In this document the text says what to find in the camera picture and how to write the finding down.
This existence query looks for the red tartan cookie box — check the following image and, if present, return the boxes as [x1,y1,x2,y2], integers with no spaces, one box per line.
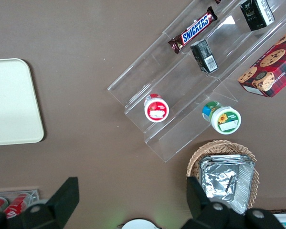
[237,23,286,98]

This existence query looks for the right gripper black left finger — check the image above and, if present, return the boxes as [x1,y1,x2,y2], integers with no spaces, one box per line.
[0,177,80,229]

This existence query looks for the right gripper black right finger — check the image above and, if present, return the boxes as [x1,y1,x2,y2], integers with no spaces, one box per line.
[180,176,286,229]

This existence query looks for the green lid small jar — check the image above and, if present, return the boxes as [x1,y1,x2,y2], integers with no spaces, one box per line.
[201,101,242,135]

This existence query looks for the beige plastic tray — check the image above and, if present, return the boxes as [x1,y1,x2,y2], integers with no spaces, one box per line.
[0,58,45,146]

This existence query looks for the small black drink carton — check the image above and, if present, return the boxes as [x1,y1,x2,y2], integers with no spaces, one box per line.
[190,39,219,73]
[239,0,276,32]

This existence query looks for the red soda cans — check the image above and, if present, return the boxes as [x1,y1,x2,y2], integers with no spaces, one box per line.
[3,193,31,219]

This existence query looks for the white snack tray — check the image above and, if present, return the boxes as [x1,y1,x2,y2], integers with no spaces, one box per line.
[273,213,286,229]

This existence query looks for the red lid small jar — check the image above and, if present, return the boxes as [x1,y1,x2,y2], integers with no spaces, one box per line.
[144,94,170,123]

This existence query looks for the crumpled foil wrapped packet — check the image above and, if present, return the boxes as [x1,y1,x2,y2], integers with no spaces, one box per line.
[201,166,240,204]

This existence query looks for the light wicker basket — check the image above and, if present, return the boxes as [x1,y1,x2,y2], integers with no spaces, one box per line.
[186,139,260,211]

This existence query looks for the ribbed aluminium foil container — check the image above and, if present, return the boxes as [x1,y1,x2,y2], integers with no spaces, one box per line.
[199,154,256,215]

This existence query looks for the clear acrylic stepped display stand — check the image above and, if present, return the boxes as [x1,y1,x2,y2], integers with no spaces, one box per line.
[106,31,237,163]
[165,0,286,83]

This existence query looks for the clear acrylic bottle rack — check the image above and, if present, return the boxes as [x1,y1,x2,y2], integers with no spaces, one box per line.
[0,189,40,213]

